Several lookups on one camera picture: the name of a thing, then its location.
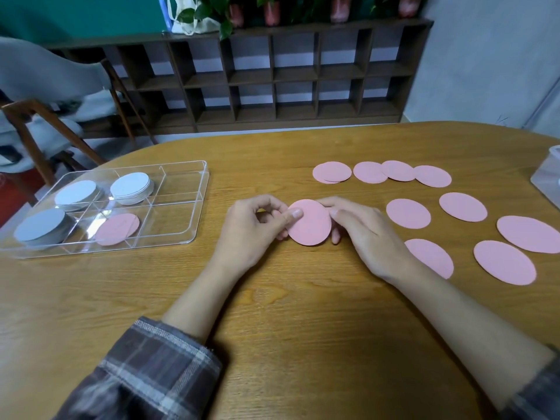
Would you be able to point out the blue bottle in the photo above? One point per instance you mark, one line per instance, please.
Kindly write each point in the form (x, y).
(165, 13)

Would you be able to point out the person's right forearm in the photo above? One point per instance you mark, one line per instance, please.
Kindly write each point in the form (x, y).
(472, 332)

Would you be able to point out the person's left hand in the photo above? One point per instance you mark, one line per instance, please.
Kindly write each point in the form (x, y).
(249, 233)

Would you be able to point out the dark wooden cubby shelf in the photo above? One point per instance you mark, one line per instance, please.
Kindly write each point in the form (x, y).
(297, 74)

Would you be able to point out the neat white paper circle stack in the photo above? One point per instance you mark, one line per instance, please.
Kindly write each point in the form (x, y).
(76, 192)
(130, 184)

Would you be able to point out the clear divided tray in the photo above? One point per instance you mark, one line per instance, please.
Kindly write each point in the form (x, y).
(183, 201)

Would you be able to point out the grey wall pipe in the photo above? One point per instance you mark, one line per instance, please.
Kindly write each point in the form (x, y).
(540, 104)

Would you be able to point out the person's right hand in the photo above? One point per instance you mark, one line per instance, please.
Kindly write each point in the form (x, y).
(376, 240)

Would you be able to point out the person's left forearm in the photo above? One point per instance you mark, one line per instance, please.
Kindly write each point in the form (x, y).
(183, 319)

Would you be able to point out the translucent plastic tub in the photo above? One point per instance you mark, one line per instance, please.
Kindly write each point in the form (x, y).
(547, 174)

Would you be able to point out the grey chair with wooden legs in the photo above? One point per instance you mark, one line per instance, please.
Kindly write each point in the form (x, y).
(39, 139)
(43, 72)

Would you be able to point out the neat grey paper circle stack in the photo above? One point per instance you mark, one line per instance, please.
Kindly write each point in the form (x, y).
(39, 225)

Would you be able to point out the pink disc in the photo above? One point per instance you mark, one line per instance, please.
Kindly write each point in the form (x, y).
(116, 229)

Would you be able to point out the white tote bag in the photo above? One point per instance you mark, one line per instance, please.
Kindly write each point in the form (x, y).
(201, 23)

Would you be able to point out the pile of round paper discs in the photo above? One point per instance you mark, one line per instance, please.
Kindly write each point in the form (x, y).
(503, 262)

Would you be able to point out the neat pink paper circle stack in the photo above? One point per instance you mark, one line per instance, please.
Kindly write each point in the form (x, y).
(310, 225)

